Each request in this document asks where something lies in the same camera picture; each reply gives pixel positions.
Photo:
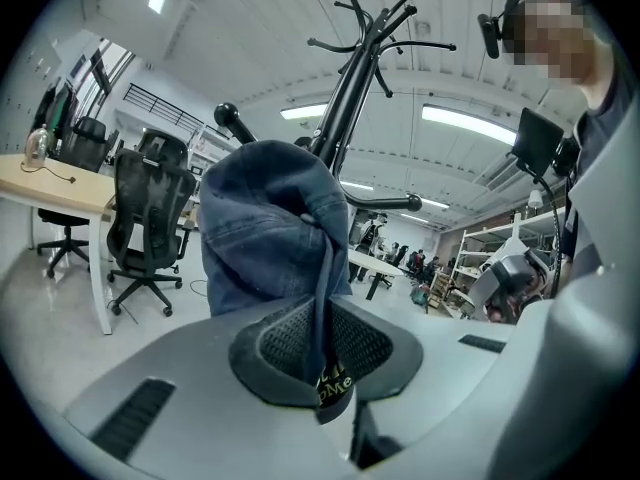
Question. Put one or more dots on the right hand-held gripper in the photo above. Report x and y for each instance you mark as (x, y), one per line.
(505, 273)

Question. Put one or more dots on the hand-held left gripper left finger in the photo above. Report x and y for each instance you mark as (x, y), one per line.
(190, 368)

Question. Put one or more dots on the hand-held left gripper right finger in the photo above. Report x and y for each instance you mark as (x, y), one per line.
(450, 388)

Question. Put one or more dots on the blue denim cap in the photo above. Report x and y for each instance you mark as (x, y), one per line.
(260, 228)

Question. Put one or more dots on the black metal coat rack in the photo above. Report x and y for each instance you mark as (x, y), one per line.
(350, 83)

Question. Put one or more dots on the white metal shelving rack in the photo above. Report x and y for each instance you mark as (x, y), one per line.
(487, 258)

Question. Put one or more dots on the white round table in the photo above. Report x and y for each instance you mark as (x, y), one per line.
(375, 263)

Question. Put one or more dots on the black chest-mounted device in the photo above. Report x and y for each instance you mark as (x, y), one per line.
(537, 140)

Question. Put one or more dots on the person's dark shirt torso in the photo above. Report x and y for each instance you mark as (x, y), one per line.
(600, 138)

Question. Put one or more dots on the black mesh office chair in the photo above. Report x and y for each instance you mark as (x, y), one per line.
(150, 203)

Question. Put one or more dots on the wooden desk with white legs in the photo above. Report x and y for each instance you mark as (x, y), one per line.
(55, 188)

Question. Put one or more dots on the person's head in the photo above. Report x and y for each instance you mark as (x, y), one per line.
(560, 38)

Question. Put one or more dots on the black padded office chair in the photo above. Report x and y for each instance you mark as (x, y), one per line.
(85, 140)

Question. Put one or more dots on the black metal railing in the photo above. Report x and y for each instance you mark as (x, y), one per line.
(160, 105)

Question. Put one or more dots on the glass dome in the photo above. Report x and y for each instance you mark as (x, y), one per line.
(37, 143)

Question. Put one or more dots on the hanging clothes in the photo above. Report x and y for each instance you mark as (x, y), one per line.
(57, 110)

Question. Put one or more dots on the grey lockers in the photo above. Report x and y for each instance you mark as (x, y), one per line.
(25, 83)

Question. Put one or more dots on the black head-worn camera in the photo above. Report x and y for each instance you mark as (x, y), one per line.
(492, 28)

